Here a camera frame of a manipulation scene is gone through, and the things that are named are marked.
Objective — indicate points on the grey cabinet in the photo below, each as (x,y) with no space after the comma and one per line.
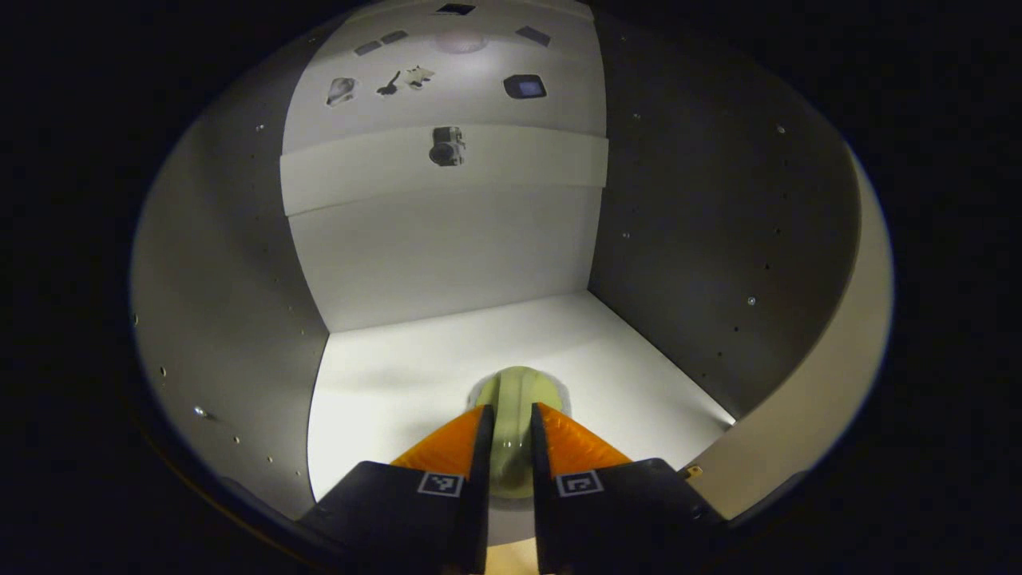
(447,255)

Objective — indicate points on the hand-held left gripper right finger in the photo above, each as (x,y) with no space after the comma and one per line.
(544,511)

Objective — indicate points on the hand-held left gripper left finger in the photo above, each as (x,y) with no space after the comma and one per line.
(475,511)

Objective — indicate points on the beige cabinet door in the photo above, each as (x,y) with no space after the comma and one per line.
(814,399)

